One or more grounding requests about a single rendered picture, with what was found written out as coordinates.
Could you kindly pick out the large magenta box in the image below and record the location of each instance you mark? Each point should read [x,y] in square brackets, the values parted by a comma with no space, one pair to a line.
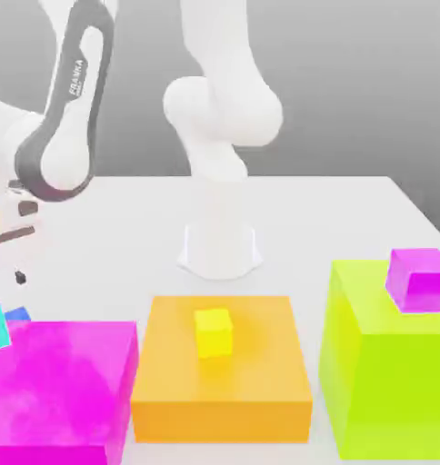
[60,381]

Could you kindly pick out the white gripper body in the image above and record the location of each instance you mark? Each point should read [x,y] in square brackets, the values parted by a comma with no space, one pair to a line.
[12,235]

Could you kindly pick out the small yellow cube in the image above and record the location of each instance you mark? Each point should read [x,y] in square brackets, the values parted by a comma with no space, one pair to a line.
[213,336]

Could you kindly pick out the small blue cube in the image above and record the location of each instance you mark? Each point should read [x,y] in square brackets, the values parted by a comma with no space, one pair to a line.
[18,314]

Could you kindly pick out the large lime green box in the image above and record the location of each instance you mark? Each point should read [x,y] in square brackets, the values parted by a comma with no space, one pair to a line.
[394,381]

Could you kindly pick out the small purple cube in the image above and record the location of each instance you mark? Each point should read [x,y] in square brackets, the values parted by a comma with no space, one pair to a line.
[422,283]

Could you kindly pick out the large orange box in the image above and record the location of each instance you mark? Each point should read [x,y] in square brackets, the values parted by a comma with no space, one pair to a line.
[249,381]

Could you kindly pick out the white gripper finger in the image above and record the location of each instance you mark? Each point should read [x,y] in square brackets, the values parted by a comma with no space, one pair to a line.
[20,278]

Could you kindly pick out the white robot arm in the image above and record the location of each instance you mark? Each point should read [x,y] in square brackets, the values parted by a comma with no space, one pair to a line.
[223,109]

